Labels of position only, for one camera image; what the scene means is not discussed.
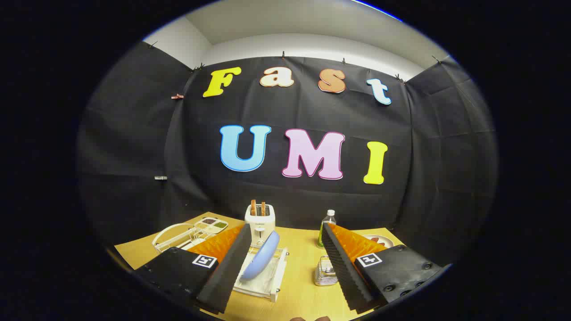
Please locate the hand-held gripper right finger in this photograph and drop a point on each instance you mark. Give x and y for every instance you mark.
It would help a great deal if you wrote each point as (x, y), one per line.
(343, 272)

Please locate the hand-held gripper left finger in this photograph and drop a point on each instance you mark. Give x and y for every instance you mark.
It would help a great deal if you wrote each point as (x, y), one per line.
(223, 276)

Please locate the blue plate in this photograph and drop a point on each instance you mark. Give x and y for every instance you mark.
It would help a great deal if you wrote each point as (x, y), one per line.
(261, 263)

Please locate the small white dish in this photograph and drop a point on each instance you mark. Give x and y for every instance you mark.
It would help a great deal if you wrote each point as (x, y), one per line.
(387, 241)

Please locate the red meat piece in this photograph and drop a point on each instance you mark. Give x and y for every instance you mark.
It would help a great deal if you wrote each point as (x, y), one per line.
(376, 241)

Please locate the green label drink bottle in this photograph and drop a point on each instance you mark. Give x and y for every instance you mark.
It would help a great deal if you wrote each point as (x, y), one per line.
(328, 220)

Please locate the white divided seasoning tray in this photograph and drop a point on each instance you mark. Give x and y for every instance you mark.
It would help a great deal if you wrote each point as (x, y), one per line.
(209, 221)

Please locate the white toaster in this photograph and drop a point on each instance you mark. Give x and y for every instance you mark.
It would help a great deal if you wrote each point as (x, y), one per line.
(259, 225)

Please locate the black backdrop cloth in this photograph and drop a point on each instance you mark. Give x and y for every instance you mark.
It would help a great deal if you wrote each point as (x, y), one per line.
(312, 111)

